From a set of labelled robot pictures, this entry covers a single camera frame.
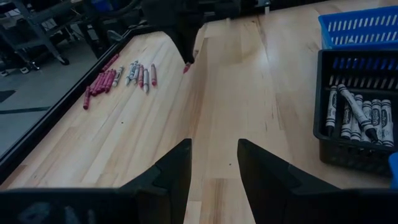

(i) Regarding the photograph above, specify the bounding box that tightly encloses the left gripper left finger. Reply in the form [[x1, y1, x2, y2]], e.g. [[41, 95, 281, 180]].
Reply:
[[119, 139, 193, 224]]

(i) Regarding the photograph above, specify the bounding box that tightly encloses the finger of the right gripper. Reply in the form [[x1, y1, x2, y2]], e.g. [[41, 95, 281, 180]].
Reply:
[[186, 27, 205, 65], [169, 29, 189, 65]]

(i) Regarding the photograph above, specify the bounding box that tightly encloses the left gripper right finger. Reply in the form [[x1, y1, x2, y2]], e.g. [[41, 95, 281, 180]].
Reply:
[[238, 139, 340, 224]]

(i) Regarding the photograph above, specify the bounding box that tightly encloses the blue slotted plastic basket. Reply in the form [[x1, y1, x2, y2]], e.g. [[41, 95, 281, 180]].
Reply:
[[387, 151, 398, 190], [318, 5, 398, 50]]

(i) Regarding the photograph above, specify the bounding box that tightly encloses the black slotted plastic basket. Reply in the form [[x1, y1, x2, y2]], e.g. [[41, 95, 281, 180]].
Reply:
[[313, 49, 398, 178]]

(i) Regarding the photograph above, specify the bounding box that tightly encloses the black wheeled stand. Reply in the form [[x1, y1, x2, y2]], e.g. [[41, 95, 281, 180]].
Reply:
[[0, 0, 71, 77]]

